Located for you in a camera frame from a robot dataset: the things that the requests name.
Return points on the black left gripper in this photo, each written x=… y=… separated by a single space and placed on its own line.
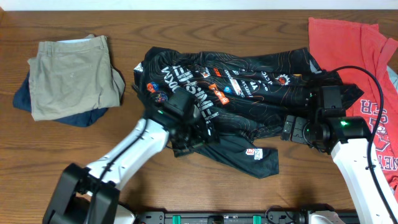
x=189 y=140

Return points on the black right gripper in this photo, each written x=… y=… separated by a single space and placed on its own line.
x=292 y=131

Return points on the black cycling jersey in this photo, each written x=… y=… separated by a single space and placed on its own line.
x=245 y=98

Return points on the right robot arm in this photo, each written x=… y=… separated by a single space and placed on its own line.
x=348 y=141

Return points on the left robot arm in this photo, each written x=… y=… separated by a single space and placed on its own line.
x=91 y=194

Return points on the red printed t-shirt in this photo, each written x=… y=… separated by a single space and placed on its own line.
x=362 y=53

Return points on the folded khaki shorts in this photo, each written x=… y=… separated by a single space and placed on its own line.
x=67 y=53

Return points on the folded navy blue garment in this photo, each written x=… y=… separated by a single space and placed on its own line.
x=77 y=118

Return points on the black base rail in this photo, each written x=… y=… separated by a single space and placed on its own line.
x=313 y=213

